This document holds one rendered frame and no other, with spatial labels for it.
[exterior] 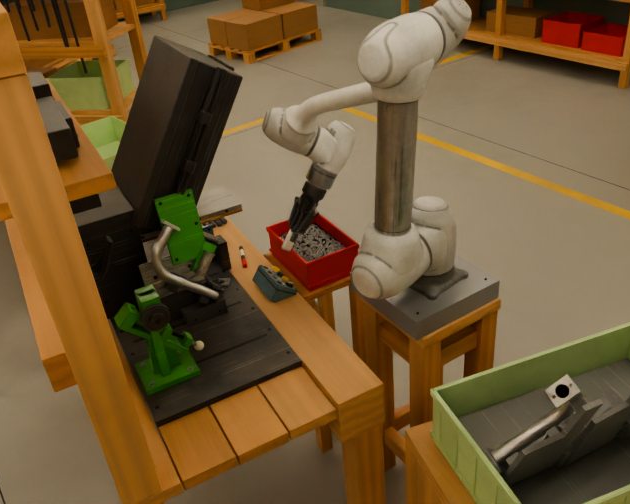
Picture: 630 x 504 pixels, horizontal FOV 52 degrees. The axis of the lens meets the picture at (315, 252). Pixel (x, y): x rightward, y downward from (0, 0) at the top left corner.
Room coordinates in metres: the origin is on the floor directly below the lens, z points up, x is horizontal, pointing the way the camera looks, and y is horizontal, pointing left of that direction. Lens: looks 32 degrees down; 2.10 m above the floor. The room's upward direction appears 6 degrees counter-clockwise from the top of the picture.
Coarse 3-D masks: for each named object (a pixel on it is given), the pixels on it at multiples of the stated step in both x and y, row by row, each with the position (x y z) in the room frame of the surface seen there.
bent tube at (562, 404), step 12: (564, 384) 0.89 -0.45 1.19; (552, 396) 0.88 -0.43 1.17; (564, 396) 0.90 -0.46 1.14; (576, 396) 0.89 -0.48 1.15; (564, 408) 0.93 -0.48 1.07; (540, 420) 0.94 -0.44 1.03; (552, 420) 0.93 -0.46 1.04; (564, 420) 0.93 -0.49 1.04; (528, 432) 0.93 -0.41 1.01; (540, 432) 0.93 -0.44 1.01; (504, 444) 0.94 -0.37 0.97; (516, 444) 0.93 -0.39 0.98; (528, 444) 0.92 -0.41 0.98; (504, 456) 0.92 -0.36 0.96
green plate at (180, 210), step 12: (180, 192) 1.73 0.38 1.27; (156, 204) 1.69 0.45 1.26; (168, 204) 1.70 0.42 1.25; (180, 204) 1.71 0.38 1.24; (192, 204) 1.73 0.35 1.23; (168, 216) 1.69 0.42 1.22; (180, 216) 1.70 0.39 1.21; (192, 216) 1.71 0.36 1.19; (180, 228) 1.69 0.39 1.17; (192, 228) 1.70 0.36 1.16; (168, 240) 1.66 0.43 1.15; (180, 240) 1.68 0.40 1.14; (192, 240) 1.69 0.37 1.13; (204, 240) 1.70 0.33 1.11; (180, 252) 1.66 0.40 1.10; (192, 252) 1.68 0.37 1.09
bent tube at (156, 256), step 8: (168, 224) 1.64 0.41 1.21; (160, 232) 1.65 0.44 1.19; (168, 232) 1.64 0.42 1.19; (160, 240) 1.63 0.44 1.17; (152, 248) 1.62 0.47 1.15; (160, 248) 1.62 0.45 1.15; (152, 256) 1.61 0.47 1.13; (160, 256) 1.61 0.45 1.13; (152, 264) 1.60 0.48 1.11; (160, 264) 1.60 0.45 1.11; (160, 272) 1.59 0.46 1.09; (168, 272) 1.60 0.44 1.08; (168, 280) 1.59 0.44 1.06; (176, 280) 1.59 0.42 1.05; (184, 280) 1.60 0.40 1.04; (184, 288) 1.60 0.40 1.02; (192, 288) 1.60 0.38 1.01; (200, 288) 1.61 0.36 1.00; (208, 288) 1.62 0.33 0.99; (208, 296) 1.61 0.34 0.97; (216, 296) 1.61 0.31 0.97
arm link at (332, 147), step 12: (336, 120) 1.90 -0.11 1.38; (324, 132) 1.87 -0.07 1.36; (336, 132) 1.86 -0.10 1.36; (348, 132) 1.87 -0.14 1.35; (324, 144) 1.84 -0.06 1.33; (336, 144) 1.84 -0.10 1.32; (348, 144) 1.85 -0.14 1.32; (312, 156) 1.84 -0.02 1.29; (324, 156) 1.83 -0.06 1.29; (336, 156) 1.84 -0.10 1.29; (348, 156) 1.86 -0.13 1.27; (324, 168) 1.83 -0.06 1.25; (336, 168) 1.84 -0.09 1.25
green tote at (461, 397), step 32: (544, 352) 1.23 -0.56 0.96; (576, 352) 1.25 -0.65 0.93; (608, 352) 1.28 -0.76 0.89; (448, 384) 1.15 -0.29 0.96; (480, 384) 1.17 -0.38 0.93; (512, 384) 1.19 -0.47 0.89; (544, 384) 1.22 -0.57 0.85; (448, 416) 1.05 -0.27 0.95; (448, 448) 1.06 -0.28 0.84; (480, 480) 0.92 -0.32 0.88
